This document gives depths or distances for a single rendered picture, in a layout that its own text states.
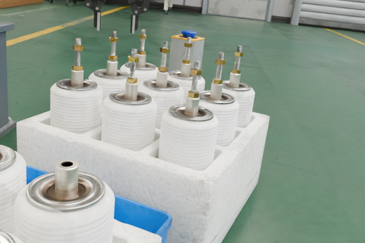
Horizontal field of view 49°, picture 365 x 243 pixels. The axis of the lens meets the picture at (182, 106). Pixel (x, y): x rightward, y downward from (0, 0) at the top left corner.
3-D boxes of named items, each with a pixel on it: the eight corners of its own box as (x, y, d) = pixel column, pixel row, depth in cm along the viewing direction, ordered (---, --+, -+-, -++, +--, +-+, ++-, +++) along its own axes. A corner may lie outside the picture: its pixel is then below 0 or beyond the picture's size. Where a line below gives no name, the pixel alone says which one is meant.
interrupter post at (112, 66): (118, 77, 85) (119, 62, 84) (107, 77, 84) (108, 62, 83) (115, 74, 87) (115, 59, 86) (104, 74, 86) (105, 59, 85)
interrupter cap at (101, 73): (134, 80, 84) (134, 77, 84) (99, 81, 80) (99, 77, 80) (123, 71, 90) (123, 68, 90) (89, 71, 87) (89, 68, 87)
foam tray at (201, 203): (17, 206, 79) (15, 121, 73) (124, 143, 113) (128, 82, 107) (197, 281, 64) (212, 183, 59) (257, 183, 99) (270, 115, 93)
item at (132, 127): (90, 196, 72) (94, 102, 67) (108, 172, 81) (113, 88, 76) (142, 205, 71) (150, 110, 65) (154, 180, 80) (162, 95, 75)
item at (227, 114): (174, 185, 79) (184, 100, 73) (188, 166, 88) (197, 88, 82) (221, 198, 76) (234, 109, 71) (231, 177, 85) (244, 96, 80)
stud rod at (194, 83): (191, 107, 65) (196, 62, 63) (187, 104, 66) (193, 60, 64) (196, 106, 66) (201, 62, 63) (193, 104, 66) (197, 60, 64)
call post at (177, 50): (160, 144, 115) (170, 37, 106) (170, 136, 121) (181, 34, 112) (182, 150, 112) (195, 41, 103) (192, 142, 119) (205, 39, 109)
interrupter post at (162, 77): (169, 87, 82) (170, 71, 81) (163, 89, 80) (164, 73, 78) (158, 84, 83) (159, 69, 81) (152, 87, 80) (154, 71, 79)
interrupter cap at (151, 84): (185, 87, 83) (186, 84, 83) (169, 95, 76) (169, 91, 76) (153, 80, 86) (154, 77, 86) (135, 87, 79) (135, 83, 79)
